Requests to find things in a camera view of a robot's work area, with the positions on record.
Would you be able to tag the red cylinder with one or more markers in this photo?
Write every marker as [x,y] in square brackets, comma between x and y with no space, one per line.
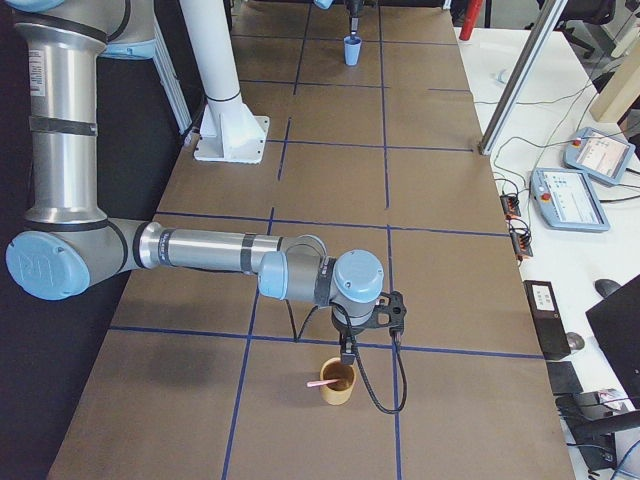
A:
[472,13]

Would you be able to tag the black box with white label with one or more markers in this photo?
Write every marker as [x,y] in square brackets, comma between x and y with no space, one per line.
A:
[546,318]

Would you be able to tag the right black cable connector block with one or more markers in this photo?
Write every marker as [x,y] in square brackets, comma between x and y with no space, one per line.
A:
[510,204]

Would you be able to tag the black cable connector block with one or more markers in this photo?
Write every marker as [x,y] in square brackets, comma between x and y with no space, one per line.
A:
[520,235]
[510,204]

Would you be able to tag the black monitor corner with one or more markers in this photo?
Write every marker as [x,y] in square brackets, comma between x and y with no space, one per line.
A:
[615,324]

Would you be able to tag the black computer mouse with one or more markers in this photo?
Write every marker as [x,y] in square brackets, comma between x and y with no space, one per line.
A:
[606,287]

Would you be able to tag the aluminium frame post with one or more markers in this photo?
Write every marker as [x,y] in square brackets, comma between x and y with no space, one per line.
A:
[540,32]

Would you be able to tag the teach pendant tablet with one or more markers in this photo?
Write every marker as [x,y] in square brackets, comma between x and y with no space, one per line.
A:
[567,201]
[604,157]

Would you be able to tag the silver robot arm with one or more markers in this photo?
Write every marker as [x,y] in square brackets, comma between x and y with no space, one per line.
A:
[326,4]
[138,158]

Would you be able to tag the far teach pendant tablet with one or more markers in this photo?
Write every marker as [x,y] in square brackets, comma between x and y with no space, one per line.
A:
[604,157]

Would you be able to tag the blue ribbed plastic cup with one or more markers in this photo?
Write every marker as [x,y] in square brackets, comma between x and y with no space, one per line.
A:
[352,47]

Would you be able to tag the near teach pendant tablet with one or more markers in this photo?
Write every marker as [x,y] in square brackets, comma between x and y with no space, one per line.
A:
[567,201]

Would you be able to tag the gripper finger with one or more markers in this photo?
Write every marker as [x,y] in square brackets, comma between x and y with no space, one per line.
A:
[354,24]

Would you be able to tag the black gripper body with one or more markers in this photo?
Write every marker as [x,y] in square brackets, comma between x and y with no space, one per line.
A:
[354,8]
[344,334]

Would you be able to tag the left black cable connector block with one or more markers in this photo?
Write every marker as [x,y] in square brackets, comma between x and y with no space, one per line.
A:
[520,235]

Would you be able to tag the pink chopstick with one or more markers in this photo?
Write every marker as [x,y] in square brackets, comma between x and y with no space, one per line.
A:
[321,383]

